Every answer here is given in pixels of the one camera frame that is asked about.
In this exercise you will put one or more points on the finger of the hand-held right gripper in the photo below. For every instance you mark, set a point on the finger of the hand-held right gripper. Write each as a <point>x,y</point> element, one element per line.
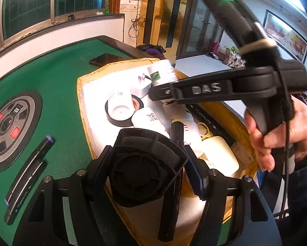
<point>162,92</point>

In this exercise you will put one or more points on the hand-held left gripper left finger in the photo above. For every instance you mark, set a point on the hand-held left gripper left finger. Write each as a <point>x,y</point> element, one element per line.
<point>99,164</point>

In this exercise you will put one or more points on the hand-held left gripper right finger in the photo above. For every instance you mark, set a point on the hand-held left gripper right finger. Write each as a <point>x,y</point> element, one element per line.
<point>194,174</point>

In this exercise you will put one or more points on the white bottle green label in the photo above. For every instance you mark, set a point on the white bottle green label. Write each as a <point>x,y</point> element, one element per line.
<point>161,73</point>

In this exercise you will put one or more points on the white charger plug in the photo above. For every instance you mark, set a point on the white charger plug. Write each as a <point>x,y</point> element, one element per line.
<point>142,85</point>

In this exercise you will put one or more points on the white plastic bottle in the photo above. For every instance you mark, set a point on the white plastic bottle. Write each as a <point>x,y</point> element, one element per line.
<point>148,120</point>

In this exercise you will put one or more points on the cream rounded block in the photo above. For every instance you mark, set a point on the cream rounded block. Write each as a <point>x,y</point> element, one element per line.
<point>220,155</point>

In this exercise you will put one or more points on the black marker grey end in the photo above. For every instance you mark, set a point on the black marker grey end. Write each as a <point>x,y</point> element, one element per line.
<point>177,132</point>

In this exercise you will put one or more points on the white bottle barcode label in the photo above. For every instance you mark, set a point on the white bottle barcode label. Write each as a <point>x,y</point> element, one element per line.
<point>120,102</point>

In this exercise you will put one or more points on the black plastic fan housing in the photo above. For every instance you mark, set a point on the black plastic fan housing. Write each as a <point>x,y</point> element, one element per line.
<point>143,164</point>

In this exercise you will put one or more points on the yellow rubber band bundle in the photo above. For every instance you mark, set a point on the yellow rubber band bundle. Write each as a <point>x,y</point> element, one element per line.
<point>204,131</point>

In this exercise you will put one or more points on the black tape roll red core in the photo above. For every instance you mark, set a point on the black tape roll red core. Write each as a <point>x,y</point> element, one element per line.
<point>111,116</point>

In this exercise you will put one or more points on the yellow rimmed tray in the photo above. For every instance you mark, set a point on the yellow rimmed tray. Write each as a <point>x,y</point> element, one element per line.
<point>92,100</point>

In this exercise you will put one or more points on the person's right hand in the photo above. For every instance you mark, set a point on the person's right hand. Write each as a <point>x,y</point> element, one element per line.
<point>263,148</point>

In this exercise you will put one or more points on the sofa with clothes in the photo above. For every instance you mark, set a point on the sofa with clothes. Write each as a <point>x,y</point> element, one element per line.
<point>227,56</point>

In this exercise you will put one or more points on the purple cloth bundle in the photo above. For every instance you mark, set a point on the purple cloth bundle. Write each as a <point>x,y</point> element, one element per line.
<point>153,50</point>

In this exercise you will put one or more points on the black marker purple end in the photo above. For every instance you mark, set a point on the black marker purple end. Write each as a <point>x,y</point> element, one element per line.
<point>44,146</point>

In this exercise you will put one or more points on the black smartphone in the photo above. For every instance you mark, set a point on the black smartphone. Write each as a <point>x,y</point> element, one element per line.
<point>104,59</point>

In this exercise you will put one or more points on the glass sliding door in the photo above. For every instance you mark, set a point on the glass sliding door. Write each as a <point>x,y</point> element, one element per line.
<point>199,25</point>

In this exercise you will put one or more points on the round grey control panel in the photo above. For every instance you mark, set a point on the round grey control panel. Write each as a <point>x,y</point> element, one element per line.
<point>12,133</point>

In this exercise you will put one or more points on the person's dark blue clothing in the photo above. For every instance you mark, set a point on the person's dark blue clothing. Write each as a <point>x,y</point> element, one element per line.
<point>305,182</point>

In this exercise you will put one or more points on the framed wall painting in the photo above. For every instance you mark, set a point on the framed wall painting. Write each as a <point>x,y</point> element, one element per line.
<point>286,36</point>

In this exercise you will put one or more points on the window with dark frame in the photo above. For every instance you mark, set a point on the window with dark frame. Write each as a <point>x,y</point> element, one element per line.
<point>40,2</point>

